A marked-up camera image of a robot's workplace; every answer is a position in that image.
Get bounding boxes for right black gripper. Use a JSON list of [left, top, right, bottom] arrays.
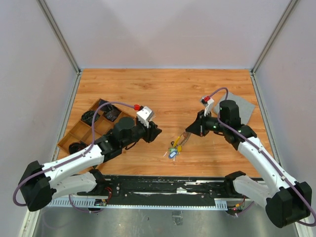
[[186, 109, 227, 137]]

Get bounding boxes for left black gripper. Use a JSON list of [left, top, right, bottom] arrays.
[[121, 118, 162, 148]]

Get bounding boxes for keyring with coloured keys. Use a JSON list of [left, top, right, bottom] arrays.
[[168, 131, 191, 160]]

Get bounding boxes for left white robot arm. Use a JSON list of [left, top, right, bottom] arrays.
[[17, 117, 162, 212]]

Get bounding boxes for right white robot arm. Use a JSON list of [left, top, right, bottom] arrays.
[[186, 96, 316, 228]]

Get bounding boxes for black items in tray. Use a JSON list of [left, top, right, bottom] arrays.
[[100, 104, 121, 122]]

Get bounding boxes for grey cloth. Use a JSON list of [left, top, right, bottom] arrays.
[[227, 92, 255, 124]]

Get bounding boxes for green black item in tray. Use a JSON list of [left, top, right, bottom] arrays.
[[81, 110, 95, 126]]

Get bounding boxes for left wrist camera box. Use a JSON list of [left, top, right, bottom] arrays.
[[136, 106, 155, 128]]

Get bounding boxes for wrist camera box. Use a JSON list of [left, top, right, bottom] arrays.
[[136, 106, 155, 128], [200, 95, 214, 117]]

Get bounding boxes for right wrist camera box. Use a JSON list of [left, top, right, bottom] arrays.
[[200, 95, 214, 117]]

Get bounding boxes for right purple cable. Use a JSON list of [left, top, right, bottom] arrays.
[[202, 87, 316, 227]]

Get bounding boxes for purple cable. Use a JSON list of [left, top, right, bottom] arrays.
[[202, 87, 316, 227], [12, 101, 141, 214]]

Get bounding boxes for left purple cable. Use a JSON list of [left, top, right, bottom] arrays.
[[12, 101, 141, 214]]

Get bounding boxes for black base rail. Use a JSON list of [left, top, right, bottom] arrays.
[[76, 175, 255, 205]]

